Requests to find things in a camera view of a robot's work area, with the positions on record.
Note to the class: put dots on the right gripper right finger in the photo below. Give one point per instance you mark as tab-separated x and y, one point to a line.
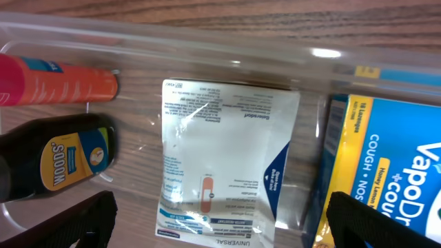
354	224

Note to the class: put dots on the white medicine box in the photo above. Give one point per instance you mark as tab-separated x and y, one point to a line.
225	148

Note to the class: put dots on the blue yellow VapoDrops box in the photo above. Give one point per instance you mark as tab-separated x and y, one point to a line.
385	154

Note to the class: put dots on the orange tube white cap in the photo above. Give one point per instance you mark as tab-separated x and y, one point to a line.
26	81

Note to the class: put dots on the black tube white cap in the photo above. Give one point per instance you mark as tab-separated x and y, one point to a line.
48	155

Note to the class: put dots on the clear plastic container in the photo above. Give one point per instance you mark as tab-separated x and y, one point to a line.
142	57

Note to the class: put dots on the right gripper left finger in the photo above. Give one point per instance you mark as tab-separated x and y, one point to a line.
89	223

